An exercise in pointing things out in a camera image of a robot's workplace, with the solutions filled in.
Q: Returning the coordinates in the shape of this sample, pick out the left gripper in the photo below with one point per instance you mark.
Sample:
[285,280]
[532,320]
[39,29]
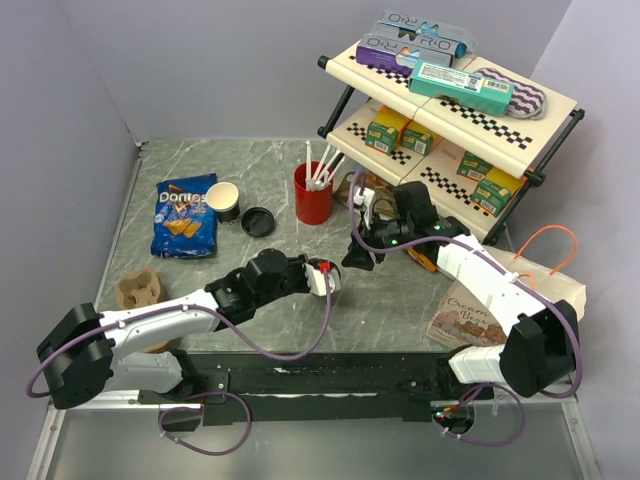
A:
[307,268]

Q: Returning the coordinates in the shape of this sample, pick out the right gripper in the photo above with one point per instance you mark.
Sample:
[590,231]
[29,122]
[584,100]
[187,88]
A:
[357,257]

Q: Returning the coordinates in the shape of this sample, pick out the paper coffee cup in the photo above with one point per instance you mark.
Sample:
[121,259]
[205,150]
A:
[223,199]

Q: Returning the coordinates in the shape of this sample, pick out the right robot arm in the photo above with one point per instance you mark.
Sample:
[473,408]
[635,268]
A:
[537,308]

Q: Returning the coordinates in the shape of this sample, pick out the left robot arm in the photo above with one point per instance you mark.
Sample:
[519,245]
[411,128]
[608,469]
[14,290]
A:
[150,325]

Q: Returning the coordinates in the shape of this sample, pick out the brown paper takeout bag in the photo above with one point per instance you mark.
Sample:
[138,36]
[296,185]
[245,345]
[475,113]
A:
[475,315]

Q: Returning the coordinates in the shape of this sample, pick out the red straw holder cup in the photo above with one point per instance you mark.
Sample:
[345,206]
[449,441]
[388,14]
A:
[312,207]

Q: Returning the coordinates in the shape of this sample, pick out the brown snack bag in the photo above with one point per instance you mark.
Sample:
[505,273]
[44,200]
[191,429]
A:
[383,195]

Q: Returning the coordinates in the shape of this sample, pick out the orange snack packet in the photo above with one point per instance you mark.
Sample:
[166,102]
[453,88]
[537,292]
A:
[422,259]

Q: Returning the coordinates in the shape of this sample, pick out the white wrapped straws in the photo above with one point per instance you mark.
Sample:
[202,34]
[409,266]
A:
[317,178]

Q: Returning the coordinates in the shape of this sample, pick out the blue Doritos chip bag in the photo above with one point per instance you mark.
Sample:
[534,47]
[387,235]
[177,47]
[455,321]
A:
[184,224]

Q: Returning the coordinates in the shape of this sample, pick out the green yellow box far left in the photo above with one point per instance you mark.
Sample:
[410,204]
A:
[385,130]

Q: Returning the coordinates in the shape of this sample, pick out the green yellow box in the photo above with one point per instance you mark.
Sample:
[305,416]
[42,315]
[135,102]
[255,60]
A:
[473,167]
[419,138]
[495,191]
[385,130]

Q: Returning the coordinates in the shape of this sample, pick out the cream two-tier shelf rack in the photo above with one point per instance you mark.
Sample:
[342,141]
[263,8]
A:
[520,147]

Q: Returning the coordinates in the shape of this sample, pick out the green yellow box right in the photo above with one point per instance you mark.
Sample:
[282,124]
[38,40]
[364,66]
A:
[495,191]

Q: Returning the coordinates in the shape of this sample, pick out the cardboard cup carrier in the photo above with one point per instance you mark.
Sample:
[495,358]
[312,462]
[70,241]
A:
[140,288]

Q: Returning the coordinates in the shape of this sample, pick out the teal toothpaste box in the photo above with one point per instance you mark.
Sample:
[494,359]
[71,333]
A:
[470,90]

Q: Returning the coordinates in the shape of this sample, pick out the purple toothpaste box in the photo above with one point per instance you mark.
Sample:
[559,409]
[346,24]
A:
[402,55]

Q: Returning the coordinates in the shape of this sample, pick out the purple wavy sleep mask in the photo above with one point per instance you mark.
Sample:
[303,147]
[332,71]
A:
[527,101]

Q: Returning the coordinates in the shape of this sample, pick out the blue grey toothpaste box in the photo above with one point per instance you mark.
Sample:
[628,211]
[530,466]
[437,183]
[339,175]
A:
[432,27]

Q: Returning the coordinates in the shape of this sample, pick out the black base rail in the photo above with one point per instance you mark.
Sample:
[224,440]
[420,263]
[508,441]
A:
[320,386]

